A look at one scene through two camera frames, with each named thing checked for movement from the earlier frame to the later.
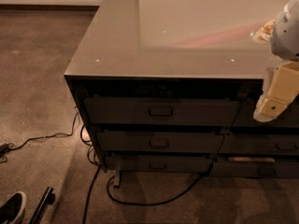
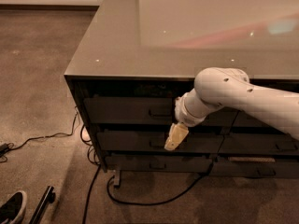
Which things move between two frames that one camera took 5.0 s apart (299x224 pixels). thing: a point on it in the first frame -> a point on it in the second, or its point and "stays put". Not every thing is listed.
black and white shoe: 13,208 stays put
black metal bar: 49,198 stays put
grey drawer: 163,112 stays put
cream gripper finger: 280,87 -> 177,133
